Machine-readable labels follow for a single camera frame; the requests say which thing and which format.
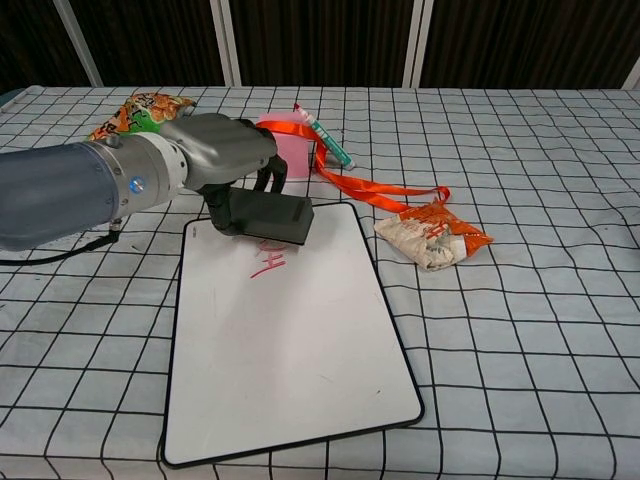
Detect grey black left robot hand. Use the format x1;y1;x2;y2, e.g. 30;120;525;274
159;113;289;235

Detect dark grey board eraser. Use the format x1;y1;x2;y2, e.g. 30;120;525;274
228;188;316;246

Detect pink sticky note block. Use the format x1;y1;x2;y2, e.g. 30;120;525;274
257;112;315;179

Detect green orange snack bag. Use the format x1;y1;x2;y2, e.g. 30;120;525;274
88;92;197;142

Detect white green marker pen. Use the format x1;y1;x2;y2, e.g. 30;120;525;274
293;102;355;170

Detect dark folding screen panel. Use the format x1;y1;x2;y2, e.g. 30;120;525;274
225;0;419;88
67;0;227;88
0;0;104;95
417;0;640;91

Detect red orange ribbon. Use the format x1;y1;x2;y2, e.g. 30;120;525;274
254;119;451;212

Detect white dry-erase board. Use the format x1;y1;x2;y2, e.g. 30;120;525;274
160;201;426;469

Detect crumpled orange white snack bag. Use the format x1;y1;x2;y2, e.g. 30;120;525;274
373;201;495;273

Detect checkered white tablecloth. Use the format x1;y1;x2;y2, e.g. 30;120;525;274
0;85;640;480

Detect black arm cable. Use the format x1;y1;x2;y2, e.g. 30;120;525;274
0;219;121;266

